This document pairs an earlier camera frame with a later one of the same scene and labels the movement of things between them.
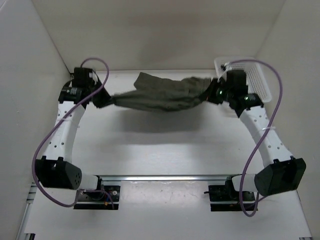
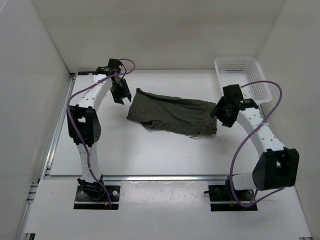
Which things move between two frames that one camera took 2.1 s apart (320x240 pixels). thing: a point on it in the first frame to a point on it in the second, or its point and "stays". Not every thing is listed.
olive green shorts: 154,93 to 173,115
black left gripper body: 101,98 to 120,90
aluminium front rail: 217,177 stays
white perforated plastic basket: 257,83 stays
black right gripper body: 218,92 to 220,111
